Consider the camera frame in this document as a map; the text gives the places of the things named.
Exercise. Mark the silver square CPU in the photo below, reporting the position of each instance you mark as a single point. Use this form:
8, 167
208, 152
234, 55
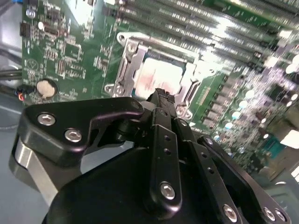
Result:
158, 74

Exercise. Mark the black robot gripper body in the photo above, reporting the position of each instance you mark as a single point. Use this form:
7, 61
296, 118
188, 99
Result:
105, 191

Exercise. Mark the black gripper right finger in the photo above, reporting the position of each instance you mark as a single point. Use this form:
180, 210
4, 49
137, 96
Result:
222, 177

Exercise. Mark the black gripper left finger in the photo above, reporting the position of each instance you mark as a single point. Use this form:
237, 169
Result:
58, 130

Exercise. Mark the metal socket cover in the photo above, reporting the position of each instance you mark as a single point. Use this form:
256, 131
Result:
134, 58

